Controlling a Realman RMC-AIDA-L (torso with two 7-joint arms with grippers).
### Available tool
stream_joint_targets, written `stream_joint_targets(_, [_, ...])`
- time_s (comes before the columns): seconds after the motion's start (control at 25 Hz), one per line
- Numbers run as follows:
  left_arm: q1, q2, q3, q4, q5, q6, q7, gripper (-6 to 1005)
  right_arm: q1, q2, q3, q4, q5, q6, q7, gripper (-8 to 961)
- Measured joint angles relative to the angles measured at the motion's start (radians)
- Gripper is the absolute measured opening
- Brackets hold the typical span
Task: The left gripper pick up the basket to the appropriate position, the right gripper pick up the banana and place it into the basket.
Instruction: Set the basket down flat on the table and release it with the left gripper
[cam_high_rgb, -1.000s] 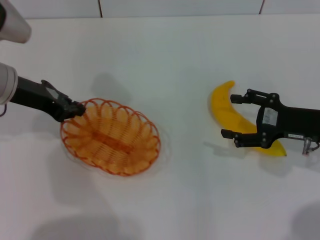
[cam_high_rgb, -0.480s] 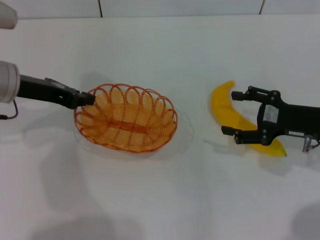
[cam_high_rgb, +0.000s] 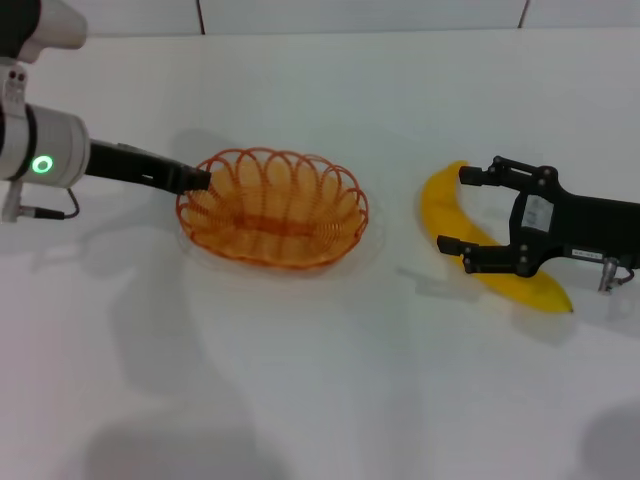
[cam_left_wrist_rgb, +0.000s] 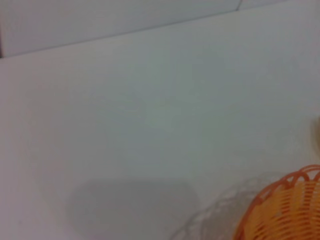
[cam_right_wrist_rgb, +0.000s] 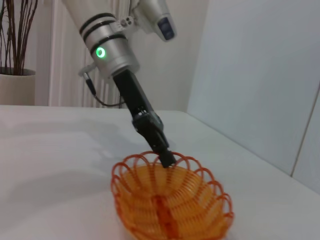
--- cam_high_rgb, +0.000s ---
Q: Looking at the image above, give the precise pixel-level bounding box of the silver right cable connector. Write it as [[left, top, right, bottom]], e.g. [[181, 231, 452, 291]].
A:
[[597, 254, 620, 294]]

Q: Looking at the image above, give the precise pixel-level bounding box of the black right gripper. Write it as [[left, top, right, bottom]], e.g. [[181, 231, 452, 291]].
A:
[[437, 155, 640, 277]]

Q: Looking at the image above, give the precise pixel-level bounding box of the yellow banana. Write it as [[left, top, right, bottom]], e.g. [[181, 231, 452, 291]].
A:
[[421, 159, 575, 315]]

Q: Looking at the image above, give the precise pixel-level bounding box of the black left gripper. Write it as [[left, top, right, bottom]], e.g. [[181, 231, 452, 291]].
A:
[[87, 139, 213, 195]]

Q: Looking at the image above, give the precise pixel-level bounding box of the orange woven plastic basket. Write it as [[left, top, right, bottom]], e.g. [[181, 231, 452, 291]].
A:
[[175, 146, 371, 269]]

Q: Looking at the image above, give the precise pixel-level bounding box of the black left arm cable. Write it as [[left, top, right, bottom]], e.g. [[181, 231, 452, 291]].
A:
[[18, 189, 82, 222]]

